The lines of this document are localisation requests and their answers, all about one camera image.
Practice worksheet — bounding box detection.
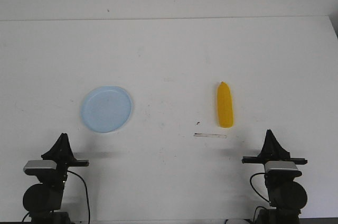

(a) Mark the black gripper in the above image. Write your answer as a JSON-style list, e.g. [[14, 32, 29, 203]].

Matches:
[[41, 133, 89, 179], [242, 129, 307, 165]]

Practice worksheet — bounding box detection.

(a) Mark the light blue round plate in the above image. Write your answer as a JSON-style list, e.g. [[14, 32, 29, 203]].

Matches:
[[80, 86, 133, 133]]

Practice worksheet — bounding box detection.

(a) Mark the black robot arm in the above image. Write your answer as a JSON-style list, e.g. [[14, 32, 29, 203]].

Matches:
[[242, 129, 308, 223], [22, 133, 91, 223]]

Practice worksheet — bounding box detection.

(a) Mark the yellow corn cob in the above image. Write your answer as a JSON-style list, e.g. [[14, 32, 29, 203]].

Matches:
[[217, 81, 234, 128]]

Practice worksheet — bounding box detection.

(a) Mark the clear tape strip on table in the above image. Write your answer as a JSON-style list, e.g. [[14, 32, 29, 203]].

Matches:
[[193, 133, 227, 139]]

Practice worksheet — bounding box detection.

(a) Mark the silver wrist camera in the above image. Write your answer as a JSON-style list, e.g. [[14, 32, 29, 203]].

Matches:
[[264, 161, 302, 178], [23, 160, 57, 175]]

